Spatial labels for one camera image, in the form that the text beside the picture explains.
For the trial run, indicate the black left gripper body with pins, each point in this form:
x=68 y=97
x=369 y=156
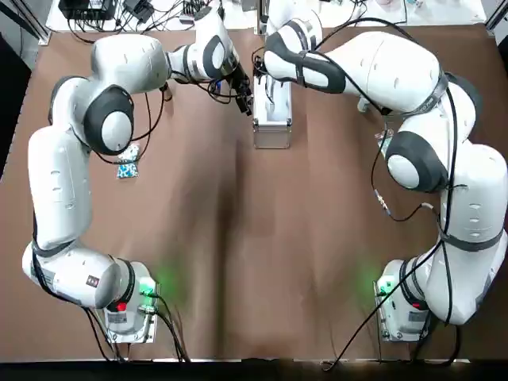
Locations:
x=239 y=81

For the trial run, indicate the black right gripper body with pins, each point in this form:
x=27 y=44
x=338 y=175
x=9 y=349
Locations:
x=259 y=69

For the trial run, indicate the silver aluminium medicine case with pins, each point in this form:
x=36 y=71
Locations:
x=273 y=131

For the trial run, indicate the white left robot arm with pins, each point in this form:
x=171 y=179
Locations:
x=59 y=190

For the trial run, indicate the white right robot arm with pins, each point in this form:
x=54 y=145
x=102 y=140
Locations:
x=397 y=67

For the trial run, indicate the grey usb hub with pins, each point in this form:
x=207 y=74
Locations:
x=194 y=14

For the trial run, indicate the black power adapter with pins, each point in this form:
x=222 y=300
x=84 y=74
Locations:
x=138 y=10

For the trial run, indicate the blue white capsule packet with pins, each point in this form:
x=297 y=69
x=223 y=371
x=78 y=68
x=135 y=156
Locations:
x=128 y=166

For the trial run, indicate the silver foil packet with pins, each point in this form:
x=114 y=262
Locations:
x=383 y=137

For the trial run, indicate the aluminium frame post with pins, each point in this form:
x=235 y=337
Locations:
x=262 y=16

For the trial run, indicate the black network switch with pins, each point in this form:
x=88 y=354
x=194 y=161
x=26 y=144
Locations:
x=87 y=8

